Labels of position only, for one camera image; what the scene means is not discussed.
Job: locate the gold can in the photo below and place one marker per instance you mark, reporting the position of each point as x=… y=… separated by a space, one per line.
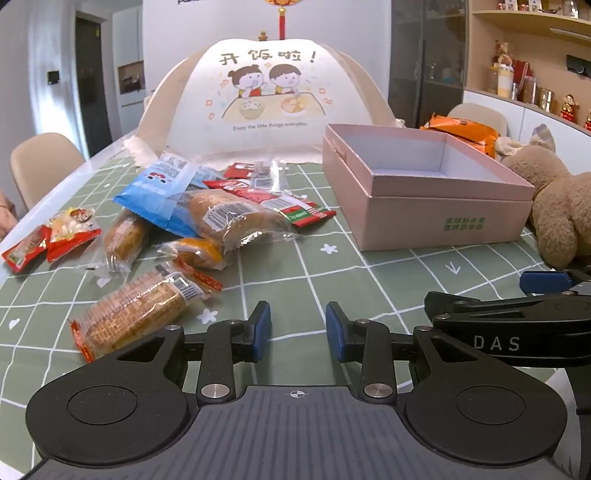
x=545 y=99

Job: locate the green checked tablecloth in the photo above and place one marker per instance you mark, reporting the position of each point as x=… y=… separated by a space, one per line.
x=323 y=277

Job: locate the dark glass cabinet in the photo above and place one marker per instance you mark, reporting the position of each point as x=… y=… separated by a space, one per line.
x=427 y=60

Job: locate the golden figurine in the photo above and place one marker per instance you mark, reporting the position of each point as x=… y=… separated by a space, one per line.
x=569 y=109

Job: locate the black wall switch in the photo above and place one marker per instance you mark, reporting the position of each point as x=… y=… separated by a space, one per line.
x=53 y=76

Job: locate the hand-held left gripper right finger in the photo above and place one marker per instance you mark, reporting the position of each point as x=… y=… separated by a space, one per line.
x=336 y=332

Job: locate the long red snack packet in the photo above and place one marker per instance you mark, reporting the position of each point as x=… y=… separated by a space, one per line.
x=244 y=190

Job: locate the small orange cake pack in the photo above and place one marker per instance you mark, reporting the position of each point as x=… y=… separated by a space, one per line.
x=198 y=251

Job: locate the small blue packet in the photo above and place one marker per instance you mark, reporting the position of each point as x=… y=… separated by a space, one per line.
x=207 y=177

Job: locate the small flat red packet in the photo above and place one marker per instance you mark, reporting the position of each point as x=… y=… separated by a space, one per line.
x=238 y=170

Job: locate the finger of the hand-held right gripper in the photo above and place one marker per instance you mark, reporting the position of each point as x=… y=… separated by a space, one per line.
x=545 y=281
x=450 y=307

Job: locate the blue and white snack packet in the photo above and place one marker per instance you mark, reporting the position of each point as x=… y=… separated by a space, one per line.
x=154 y=189

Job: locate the red and green snack packet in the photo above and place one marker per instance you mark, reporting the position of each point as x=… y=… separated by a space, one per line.
x=309 y=214

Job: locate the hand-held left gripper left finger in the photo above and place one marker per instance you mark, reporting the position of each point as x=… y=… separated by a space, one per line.
x=261 y=332

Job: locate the brown teddy bear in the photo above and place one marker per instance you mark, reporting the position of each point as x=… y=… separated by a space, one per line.
x=554 y=203

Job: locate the clear wrapped biscuit pack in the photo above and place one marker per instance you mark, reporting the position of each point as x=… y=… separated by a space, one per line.
x=122 y=237

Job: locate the wooden wall shelf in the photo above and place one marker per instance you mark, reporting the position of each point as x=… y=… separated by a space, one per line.
x=549 y=41

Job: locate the red hanging ornament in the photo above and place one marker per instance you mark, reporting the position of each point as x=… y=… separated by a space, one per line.
x=279 y=14

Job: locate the plaid cloth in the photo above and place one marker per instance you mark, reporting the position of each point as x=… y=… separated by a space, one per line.
x=544 y=137

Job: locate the small clear packet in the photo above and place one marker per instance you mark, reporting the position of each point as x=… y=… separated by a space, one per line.
x=268 y=175

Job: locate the printed mesh food cover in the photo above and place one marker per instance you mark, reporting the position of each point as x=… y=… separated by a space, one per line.
x=263 y=106

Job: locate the red and orange packet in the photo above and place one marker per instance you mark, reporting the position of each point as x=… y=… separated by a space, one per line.
x=201 y=277

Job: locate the red and white snack packet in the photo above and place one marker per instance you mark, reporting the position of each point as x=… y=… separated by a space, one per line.
x=71 y=230

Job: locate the small red snack packet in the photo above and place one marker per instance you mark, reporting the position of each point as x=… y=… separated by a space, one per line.
x=25 y=249

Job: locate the pink cardboard box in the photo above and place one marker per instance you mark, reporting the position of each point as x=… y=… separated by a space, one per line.
x=415 y=203

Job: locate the clear biscuit pack red ends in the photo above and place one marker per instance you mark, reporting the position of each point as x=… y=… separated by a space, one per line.
x=134 y=314

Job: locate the clear wrapped bread loaf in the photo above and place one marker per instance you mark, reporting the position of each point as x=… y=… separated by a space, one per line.
x=231 y=214

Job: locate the orange snack bag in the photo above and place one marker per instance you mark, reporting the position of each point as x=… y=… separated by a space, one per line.
x=466 y=131

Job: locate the beige dining chair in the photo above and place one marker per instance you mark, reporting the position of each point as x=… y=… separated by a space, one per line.
x=44 y=161
x=480 y=115

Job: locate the white cabinet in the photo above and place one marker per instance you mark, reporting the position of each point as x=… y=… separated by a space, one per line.
x=130 y=69

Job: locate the glass jar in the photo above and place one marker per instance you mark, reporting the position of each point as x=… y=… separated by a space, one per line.
x=528 y=88

